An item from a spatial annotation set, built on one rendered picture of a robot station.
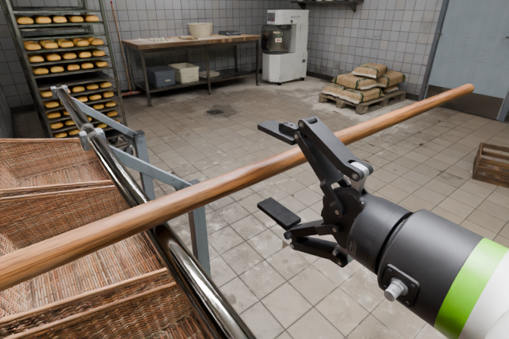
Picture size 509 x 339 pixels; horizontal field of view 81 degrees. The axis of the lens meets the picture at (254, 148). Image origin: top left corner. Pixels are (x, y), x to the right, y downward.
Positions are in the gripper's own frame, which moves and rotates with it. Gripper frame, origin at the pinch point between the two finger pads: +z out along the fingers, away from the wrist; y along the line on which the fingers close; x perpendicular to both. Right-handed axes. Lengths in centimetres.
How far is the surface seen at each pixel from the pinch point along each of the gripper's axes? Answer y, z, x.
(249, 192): 119, 135, 99
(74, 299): 39, 33, -30
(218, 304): 1.7, -13.4, -17.5
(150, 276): 44, 33, -13
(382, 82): 83, 200, 400
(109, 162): 1.8, 20.7, -17.8
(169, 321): 58, 28, -11
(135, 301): 44, 28, -18
